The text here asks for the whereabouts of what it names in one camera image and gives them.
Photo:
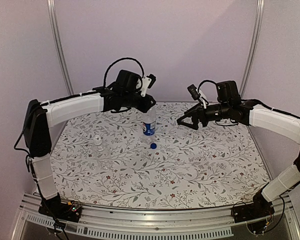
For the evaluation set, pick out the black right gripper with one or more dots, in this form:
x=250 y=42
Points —
x=199 y=109

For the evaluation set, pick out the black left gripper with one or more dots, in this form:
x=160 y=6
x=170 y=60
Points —
x=146 y=106

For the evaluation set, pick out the blue label plastic bottle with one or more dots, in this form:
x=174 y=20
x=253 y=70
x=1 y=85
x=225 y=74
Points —
x=149 y=125

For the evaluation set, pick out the blue bottle cap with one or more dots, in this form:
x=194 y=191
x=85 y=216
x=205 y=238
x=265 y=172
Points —
x=153 y=145

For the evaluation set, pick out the clear plastic bottle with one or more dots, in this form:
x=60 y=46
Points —
x=101 y=152

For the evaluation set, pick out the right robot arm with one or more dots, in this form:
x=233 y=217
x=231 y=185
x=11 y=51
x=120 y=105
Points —
x=249 y=112

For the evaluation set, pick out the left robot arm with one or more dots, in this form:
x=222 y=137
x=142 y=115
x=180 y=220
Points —
x=128 y=91

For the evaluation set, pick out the floral patterned table mat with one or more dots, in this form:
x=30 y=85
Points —
x=216 y=165

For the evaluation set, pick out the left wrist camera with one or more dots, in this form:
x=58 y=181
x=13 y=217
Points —
x=147 y=83

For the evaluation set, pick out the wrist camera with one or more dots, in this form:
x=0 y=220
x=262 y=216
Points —
x=147 y=83
x=198 y=95

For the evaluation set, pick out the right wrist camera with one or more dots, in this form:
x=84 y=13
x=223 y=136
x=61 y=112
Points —
x=198 y=95

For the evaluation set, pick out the aluminium front frame rail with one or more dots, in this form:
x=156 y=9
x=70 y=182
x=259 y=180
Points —
x=114 y=223

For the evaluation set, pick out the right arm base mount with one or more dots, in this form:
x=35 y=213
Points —
x=259 y=208

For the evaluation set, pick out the right aluminium corner post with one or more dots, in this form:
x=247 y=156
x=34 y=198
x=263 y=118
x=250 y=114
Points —
x=260 y=5

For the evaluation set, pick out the aluminium corner post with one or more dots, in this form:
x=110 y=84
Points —
x=58 y=45
x=260 y=5

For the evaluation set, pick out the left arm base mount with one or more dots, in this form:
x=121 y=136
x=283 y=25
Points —
x=55 y=208

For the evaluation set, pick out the left aluminium corner post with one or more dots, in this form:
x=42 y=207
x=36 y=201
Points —
x=58 y=45

